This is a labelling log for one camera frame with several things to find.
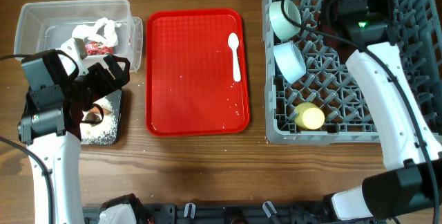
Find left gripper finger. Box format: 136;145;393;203
81;104;104;124
104;55;131;88

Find brown food scrap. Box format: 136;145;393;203
82;112;102;124

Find white rice pile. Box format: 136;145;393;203
80;97;117;145

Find red snack wrapper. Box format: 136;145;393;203
85;41;113;55

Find white tissue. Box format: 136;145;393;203
71;17;122;48

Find green ceramic bowl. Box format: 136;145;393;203
269;0;301;41

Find light blue small bowl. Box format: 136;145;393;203
273;41;307;84

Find yellow plastic cup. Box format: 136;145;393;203
294;102;325;130

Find orange carrot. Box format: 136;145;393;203
89;104;104;113

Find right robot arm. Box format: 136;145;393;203
319;0;441;223

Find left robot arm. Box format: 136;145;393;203
18;50;130;223

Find black food waste tray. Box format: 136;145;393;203
80;90;123;146

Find clear plastic waste bin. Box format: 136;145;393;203
14;0;143;72

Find grey dishwasher rack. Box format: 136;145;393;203
262;0;441;144

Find red serving tray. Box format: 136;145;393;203
145;8;250;137

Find white plastic spoon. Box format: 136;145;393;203
228;32;242;82

